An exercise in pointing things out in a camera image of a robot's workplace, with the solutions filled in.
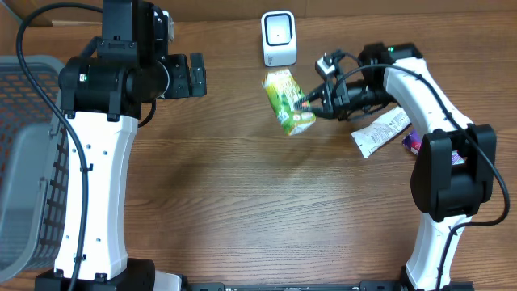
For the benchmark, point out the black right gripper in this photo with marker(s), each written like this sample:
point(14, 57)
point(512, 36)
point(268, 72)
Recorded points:
point(338, 103)

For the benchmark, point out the white barcode scanner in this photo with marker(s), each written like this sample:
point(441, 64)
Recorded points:
point(279, 38)

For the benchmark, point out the red purple snack pack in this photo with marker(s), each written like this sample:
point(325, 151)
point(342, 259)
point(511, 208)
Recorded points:
point(412, 143)

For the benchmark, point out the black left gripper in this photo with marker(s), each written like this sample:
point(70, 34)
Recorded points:
point(182, 87)

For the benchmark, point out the white tube gold cap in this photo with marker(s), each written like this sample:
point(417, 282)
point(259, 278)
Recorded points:
point(380, 131)

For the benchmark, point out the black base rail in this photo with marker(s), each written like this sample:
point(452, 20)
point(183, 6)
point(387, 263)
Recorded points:
point(368, 285)

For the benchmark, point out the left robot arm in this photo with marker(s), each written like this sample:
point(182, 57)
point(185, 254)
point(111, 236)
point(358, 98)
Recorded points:
point(102, 93)

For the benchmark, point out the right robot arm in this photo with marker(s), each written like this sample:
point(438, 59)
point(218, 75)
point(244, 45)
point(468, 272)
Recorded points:
point(454, 184)

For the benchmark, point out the green drink carton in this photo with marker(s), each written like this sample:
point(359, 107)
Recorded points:
point(283, 92)

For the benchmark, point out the grey plastic mesh basket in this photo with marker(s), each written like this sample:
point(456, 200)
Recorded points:
point(34, 175)

